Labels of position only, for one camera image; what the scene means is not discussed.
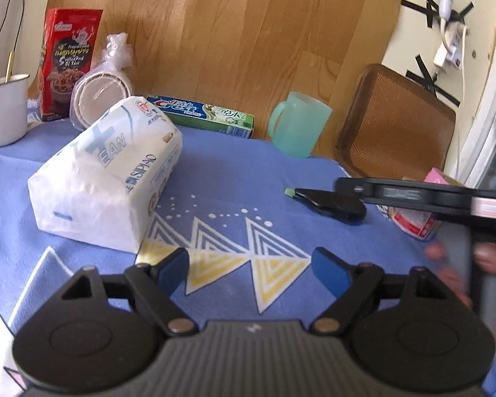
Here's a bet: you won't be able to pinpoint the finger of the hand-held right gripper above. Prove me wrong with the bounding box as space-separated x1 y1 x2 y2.
335 177 496 216

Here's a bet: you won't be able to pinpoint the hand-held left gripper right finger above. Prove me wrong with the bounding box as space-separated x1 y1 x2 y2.
312 247 449 337

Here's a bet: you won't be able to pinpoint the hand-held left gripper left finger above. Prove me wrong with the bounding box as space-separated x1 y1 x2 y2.
60 247 198 337

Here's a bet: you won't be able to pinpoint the black correction tape dispenser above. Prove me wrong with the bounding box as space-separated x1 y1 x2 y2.
285 187 367 225

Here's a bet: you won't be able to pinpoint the red and white can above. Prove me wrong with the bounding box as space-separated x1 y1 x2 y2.
386 204 443 241

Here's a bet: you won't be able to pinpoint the pink box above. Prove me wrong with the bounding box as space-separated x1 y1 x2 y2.
423 167 466 188

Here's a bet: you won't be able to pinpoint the brown woven tray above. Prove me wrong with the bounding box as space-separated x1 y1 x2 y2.
335 64 456 183

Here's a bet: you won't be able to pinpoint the blue patterned tablecloth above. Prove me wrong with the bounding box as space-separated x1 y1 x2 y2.
0 121 496 397

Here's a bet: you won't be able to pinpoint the green plastic cup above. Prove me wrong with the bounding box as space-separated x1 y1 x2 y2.
268 91 332 158

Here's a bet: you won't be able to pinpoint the white tissue pack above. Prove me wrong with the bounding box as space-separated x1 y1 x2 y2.
28 96 183 254

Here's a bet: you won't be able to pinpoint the toothpaste box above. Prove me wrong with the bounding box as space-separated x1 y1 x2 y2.
146 94 256 139

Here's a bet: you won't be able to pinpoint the bagged paper bowls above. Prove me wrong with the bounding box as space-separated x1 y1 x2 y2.
69 33 133 131

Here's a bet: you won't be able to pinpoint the white enamel mug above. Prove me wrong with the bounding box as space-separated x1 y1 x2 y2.
0 73 30 149

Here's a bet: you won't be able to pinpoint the red snack box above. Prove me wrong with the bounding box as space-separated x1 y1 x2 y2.
40 8 104 122

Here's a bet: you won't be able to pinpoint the white wall socket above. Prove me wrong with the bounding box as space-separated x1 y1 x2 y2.
434 24 469 72

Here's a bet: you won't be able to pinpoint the thin black cable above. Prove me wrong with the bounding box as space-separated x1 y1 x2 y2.
0 0 26 80

